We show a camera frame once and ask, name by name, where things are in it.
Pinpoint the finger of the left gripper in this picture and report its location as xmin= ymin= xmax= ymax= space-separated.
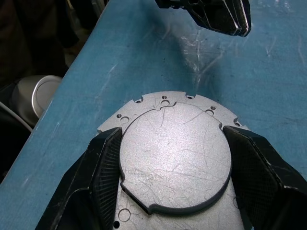
xmin=155 ymin=0 xmax=240 ymax=36
xmin=223 ymin=0 xmax=252 ymax=38

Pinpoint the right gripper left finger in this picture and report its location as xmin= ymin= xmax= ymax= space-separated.
xmin=35 ymin=126 xmax=124 ymax=230

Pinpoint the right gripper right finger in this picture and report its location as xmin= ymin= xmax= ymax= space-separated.
xmin=222 ymin=126 xmax=307 ymax=230

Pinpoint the blue plastic table mat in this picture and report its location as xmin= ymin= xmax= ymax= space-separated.
xmin=0 ymin=0 xmax=307 ymax=230

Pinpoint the grey rounded cylinder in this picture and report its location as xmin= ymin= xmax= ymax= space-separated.
xmin=11 ymin=75 xmax=63 ymax=125

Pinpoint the thin white cable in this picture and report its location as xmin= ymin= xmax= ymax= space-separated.
xmin=0 ymin=102 xmax=33 ymax=132

